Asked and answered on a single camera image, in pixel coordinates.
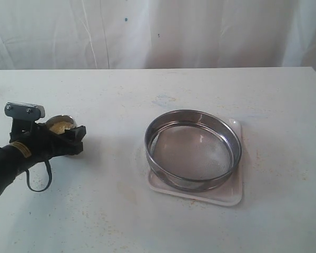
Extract yellow grain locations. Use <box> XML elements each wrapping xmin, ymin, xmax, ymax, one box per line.
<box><xmin>50</xmin><ymin>121</ymin><xmax>74</xmax><ymax>134</ymax></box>

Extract stainless steel cup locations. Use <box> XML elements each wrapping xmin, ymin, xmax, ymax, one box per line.
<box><xmin>46</xmin><ymin>115</ymin><xmax>77</xmax><ymax>157</ymax></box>

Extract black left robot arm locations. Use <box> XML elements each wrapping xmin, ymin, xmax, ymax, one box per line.
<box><xmin>0</xmin><ymin>119</ymin><xmax>86</xmax><ymax>195</ymax></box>

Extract white square plastic tray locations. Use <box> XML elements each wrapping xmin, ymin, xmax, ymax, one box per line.
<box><xmin>147</xmin><ymin>119</ymin><xmax>243</xmax><ymax>207</ymax></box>

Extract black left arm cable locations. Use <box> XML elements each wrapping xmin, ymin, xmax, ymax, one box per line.
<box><xmin>24</xmin><ymin>159</ymin><xmax>53</xmax><ymax>192</ymax></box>

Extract white backdrop curtain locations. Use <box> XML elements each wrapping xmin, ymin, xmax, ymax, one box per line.
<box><xmin>0</xmin><ymin>1</ymin><xmax>316</xmax><ymax>70</ymax></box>

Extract round stainless steel sieve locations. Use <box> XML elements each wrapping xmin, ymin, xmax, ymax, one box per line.
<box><xmin>144</xmin><ymin>110</ymin><xmax>242</xmax><ymax>192</ymax></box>

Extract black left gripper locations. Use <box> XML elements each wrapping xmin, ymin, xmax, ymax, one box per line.
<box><xmin>9</xmin><ymin>119</ymin><xmax>86</xmax><ymax>161</ymax></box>

